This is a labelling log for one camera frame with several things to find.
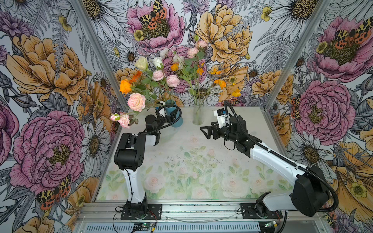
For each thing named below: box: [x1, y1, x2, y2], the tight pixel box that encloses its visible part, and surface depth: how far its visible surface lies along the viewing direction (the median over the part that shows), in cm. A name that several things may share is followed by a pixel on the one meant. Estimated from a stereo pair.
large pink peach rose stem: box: [110, 92, 164, 129], surface depth 61 cm
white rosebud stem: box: [152, 56, 170, 101], surface depth 77 cm
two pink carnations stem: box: [152, 69, 181, 101], surface depth 84 cm
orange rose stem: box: [119, 78, 164, 107], surface depth 73 cm
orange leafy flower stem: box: [130, 70, 167, 103], surface depth 76 cm
